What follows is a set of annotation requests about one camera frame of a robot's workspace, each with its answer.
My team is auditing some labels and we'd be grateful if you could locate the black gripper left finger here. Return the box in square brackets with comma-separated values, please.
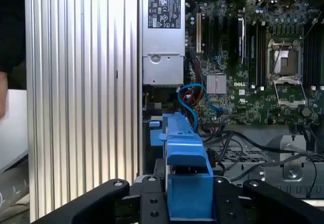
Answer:
[31, 175, 168, 224]

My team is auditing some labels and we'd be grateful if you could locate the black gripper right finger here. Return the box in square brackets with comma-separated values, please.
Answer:
[214, 177, 324, 224]

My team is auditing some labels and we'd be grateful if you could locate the hard disk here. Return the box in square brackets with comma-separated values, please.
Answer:
[158, 112, 216, 222]

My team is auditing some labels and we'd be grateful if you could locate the black disk power wire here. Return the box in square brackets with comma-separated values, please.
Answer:
[202, 122, 245, 184]

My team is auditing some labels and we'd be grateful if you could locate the grey metal disk bay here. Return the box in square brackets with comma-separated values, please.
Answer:
[142, 115, 165, 174]

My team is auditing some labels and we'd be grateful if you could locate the black RAM slot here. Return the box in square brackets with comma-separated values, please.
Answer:
[261, 21, 266, 88]
[247, 21, 252, 88]
[256, 21, 261, 88]
[309, 25, 316, 88]
[252, 21, 257, 88]
[303, 25, 310, 88]
[315, 25, 321, 88]

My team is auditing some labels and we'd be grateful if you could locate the black expansion slot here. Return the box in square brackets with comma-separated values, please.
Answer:
[204, 14, 211, 55]
[213, 14, 220, 55]
[222, 14, 229, 55]

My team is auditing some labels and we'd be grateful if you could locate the white expansion slot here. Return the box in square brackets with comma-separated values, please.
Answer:
[196, 13, 203, 54]

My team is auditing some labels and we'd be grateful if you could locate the open grey PC case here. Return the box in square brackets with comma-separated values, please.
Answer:
[138, 0, 324, 209]

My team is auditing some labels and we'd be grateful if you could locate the green Dell motherboard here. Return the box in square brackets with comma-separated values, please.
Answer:
[184, 0, 324, 126]

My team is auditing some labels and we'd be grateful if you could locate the silver finned chipset heatsink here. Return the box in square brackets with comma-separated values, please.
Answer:
[207, 74, 227, 95]

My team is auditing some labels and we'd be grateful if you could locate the thin metal locking lever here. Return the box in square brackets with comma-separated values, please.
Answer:
[269, 41, 285, 79]

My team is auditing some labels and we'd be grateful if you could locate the CPU socket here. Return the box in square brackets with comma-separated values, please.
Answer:
[267, 39, 304, 80]

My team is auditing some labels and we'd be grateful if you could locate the white flat board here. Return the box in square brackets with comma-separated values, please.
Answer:
[0, 89, 29, 172]

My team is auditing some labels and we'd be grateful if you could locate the silver power supply unit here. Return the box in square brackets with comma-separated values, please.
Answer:
[141, 0, 185, 85]

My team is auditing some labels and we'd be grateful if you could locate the black silver board module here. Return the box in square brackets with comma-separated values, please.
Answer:
[236, 16, 247, 64]

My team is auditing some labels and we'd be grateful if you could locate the person's dark shirt trunk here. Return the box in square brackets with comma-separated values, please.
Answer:
[0, 0, 27, 91]

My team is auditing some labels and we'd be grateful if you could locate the long black round cable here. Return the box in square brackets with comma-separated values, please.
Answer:
[199, 130, 318, 199]

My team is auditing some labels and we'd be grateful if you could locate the blue disk data wire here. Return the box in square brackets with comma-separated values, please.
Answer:
[177, 83, 225, 133]

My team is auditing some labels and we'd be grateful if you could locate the red yellow wire bundle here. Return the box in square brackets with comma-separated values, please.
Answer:
[184, 84, 206, 108]

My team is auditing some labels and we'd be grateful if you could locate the metal socket cover frame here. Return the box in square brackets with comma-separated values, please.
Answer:
[272, 77, 307, 108]

